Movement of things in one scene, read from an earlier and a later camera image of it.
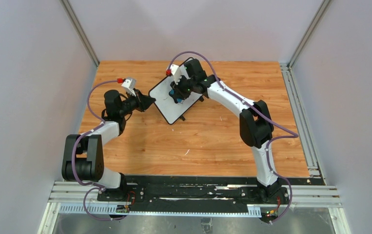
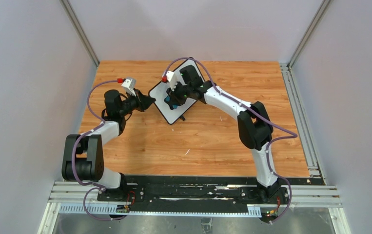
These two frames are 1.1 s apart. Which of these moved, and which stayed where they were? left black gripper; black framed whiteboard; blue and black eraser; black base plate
Moved: blue and black eraser
Stayed: left black gripper; black framed whiteboard; black base plate
